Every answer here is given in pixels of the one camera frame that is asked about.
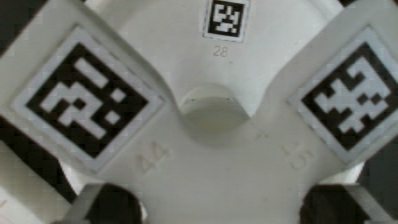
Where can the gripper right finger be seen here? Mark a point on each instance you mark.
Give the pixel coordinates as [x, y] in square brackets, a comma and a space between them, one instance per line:
[342, 204]

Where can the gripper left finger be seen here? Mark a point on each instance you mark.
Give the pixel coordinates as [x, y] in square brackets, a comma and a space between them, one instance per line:
[106, 206]

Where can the white cross-shaped table base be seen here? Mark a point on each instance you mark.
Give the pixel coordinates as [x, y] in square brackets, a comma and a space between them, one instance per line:
[360, 36]

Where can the white round table top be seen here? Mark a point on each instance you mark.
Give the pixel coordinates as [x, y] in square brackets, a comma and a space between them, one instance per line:
[168, 91]

